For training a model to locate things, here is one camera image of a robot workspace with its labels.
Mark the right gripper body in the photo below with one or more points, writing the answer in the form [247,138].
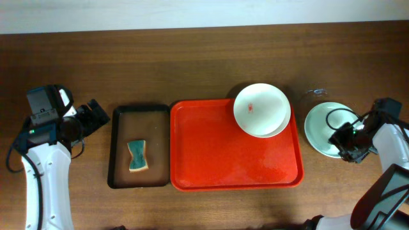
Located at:
[346,145]

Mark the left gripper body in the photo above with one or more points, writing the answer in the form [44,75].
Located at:
[88,115]

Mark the pale green plate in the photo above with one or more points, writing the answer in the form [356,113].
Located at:
[318,132]

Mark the green yellow sponge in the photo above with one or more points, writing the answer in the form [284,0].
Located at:
[138,161]

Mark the white plate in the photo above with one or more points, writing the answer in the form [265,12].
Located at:
[262,110]

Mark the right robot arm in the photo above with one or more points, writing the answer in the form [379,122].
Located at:
[379,206]

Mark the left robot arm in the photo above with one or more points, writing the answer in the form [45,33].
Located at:
[46,151]

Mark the black rectangular tray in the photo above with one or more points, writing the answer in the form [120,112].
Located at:
[148,123]

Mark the red plastic tray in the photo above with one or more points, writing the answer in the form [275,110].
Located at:
[209,151]

